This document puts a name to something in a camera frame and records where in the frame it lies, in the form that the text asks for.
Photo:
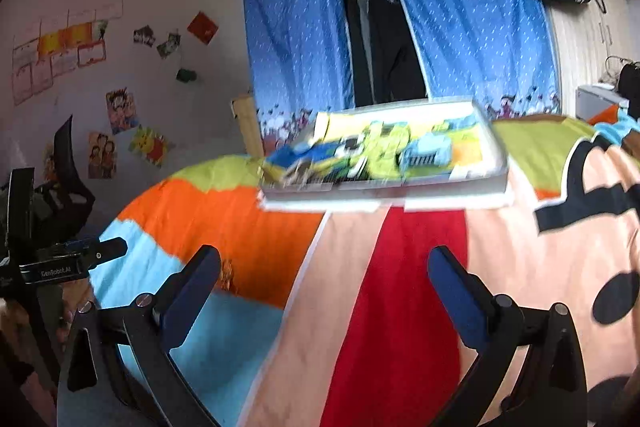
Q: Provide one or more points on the cartoon wall stickers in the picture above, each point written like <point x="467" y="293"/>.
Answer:
<point x="125" y="127"/>

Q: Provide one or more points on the colourful patchwork bedsheet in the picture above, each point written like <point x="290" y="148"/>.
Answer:
<point x="329" y="319"/>

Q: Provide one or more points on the white cartoon jewelry box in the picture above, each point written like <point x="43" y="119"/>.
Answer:
<point x="418" y="155"/>

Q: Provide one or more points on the blue dotted curtain right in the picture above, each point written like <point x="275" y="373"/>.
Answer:
<point x="498" y="52"/>

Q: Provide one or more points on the blue dotted curtain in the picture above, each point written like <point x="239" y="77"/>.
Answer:
<point x="300" y="62"/>
<point x="498" y="52"/>

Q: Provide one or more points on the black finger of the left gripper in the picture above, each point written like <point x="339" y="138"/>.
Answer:
<point x="102" y="250"/>

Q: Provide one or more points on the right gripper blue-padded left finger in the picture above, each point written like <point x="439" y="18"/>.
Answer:
<point x="156" y="324"/>

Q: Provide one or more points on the dark hanging clothes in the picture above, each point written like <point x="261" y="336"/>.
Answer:
<point x="385" y="66"/>

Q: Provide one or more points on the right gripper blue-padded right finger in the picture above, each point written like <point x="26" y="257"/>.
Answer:
<point x="491" y="325"/>

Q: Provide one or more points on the red paper on wall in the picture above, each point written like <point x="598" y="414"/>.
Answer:
<point x="203" y="28"/>

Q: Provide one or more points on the pink wall chart poster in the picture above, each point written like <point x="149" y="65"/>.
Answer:
<point x="53" y="47"/>

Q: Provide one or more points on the blue dotted curtain left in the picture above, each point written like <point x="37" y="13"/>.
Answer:
<point x="300" y="62"/>

